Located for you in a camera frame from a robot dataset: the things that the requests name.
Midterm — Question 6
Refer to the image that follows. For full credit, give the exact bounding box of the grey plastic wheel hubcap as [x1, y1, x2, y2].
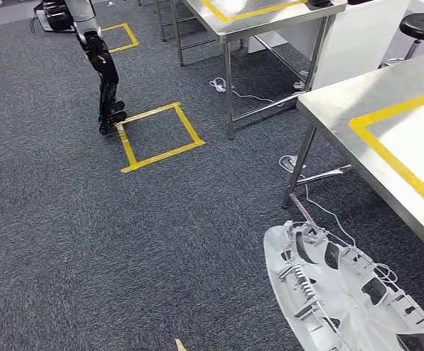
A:
[263, 220, 424, 351]

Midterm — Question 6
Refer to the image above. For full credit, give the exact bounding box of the steel workbench table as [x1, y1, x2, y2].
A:
[281, 47, 424, 265]
[155, 0, 348, 141]

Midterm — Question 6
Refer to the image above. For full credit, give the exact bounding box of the black and silver robot leg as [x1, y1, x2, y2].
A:
[63, 0, 128, 137]

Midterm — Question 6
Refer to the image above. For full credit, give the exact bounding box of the white cabinet panel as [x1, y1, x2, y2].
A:
[247, 0, 412, 91]

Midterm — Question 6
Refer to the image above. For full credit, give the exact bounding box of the black round stool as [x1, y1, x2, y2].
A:
[378, 12, 424, 69]

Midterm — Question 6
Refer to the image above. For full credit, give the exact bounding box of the white floor cable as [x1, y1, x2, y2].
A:
[209, 77, 286, 107]
[278, 154, 399, 284]

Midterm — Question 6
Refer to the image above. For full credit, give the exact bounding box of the floor device with cable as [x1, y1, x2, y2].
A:
[29, 0, 76, 34]

